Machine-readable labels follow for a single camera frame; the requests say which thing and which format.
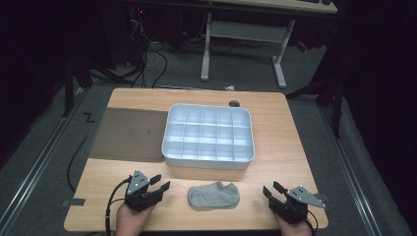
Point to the black metal stand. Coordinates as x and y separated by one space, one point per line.
68 91
337 108

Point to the person's right hand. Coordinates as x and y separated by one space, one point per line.
295 230

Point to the white-framed desk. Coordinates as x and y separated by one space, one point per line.
246 31

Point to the metal floor rail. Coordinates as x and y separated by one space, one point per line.
39 162
347 170

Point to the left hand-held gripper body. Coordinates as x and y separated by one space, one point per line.
137 188

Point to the small dark round knob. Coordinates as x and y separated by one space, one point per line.
234 104

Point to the black computer mouse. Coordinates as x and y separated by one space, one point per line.
326 1

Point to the grey sock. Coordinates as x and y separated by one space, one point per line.
213 196

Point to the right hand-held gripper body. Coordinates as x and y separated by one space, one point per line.
296 205

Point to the grey tape piece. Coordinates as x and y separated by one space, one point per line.
73 202
323 196

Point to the black zigzag tape mark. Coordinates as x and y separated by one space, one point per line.
88 117

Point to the brown mat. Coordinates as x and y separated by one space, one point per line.
129 134

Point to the black keyboard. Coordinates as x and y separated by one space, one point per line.
308 1

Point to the person's left hand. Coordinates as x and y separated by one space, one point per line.
129 223

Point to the white divided organizer box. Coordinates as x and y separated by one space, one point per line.
208 136

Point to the white paper scrap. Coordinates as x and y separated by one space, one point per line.
229 88

